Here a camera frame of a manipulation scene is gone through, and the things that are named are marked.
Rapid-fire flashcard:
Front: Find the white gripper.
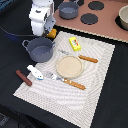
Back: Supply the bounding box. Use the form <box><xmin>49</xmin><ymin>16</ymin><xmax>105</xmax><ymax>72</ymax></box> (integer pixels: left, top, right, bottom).
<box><xmin>29</xmin><ymin>6</ymin><xmax>56</xmax><ymax>36</ymax></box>

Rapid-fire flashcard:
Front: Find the yellow butter box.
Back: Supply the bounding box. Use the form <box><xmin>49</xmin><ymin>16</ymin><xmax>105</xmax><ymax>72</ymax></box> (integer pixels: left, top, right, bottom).
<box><xmin>69</xmin><ymin>37</ymin><xmax>81</xmax><ymax>51</ymax></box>

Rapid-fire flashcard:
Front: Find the white toy fish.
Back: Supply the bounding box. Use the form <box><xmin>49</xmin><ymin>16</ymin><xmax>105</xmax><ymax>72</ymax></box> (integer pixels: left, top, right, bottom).
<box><xmin>27</xmin><ymin>65</ymin><xmax>43</xmax><ymax>80</ymax></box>

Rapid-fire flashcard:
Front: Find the yellow toy bread loaf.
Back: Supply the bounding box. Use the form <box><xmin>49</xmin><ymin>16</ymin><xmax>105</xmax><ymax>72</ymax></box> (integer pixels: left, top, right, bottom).
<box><xmin>46</xmin><ymin>29</ymin><xmax>57</xmax><ymax>38</ymax></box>

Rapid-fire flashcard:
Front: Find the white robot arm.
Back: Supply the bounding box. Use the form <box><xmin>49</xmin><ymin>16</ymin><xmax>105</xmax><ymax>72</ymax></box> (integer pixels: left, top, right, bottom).
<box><xmin>29</xmin><ymin>0</ymin><xmax>56</xmax><ymax>36</ymax></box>

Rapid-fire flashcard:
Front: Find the grey pot on stove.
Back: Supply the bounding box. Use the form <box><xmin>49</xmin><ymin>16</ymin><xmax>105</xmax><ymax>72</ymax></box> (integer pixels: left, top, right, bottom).
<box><xmin>58</xmin><ymin>2</ymin><xmax>79</xmax><ymax>20</ymax></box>

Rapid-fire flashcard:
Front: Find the grey pot on mat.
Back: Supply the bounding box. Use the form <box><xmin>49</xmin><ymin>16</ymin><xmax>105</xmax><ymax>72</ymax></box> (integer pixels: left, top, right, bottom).
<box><xmin>22</xmin><ymin>37</ymin><xmax>55</xmax><ymax>63</ymax></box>

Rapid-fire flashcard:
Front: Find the pink toy stove board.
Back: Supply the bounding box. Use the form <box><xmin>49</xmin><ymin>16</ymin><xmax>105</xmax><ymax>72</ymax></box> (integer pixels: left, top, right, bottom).
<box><xmin>54</xmin><ymin>0</ymin><xmax>128</xmax><ymax>43</ymax></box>

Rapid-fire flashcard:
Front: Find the beige round plate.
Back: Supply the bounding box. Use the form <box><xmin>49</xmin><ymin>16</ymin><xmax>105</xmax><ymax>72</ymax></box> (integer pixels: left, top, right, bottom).
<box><xmin>56</xmin><ymin>55</ymin><xmax>83</xmax><ymax>79</ymax></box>

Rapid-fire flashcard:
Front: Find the brown toy sausage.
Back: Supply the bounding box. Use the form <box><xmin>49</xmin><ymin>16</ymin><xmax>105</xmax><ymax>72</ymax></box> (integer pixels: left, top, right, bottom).
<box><xmin>16</xmin><ymin>70</ymin><xmax>32</xmax><ymax>86</ymax></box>

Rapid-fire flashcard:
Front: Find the white woven placemat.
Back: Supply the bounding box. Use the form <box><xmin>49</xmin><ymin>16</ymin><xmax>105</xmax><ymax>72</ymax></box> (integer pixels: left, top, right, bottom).
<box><xmin>14</xmin><ymin>31</ymin><xmax>115</xmax><ymax>128</ymax></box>

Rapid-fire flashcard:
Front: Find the beige bowl on stove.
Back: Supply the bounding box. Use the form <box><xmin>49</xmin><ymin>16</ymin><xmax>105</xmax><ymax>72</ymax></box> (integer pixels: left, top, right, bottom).
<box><xmin>119</xmin><ymin>5</ymin><xmax>128</xmax><ymax>30</ymax></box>

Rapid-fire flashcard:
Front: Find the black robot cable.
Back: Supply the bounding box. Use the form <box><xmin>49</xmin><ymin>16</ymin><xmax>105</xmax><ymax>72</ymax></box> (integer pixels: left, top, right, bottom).
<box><xmin>0</xmin><ymin>25</ymin><xmax>34</xmax><ymax>37</ymax></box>

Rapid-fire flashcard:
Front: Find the fork with orange handle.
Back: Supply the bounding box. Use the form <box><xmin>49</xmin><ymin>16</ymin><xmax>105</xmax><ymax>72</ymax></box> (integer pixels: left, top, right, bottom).
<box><xmin>45</xmin><ymin>72</ymin><xmax>86</xmax><ymax>90</ymax></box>

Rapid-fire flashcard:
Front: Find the knife with orange handle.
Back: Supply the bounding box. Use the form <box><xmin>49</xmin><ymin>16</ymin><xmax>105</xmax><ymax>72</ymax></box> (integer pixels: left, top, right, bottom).
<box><xmin>58</xmin><ymin>49</ymin><xmax>98</xmax><ymax>63</ymax></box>

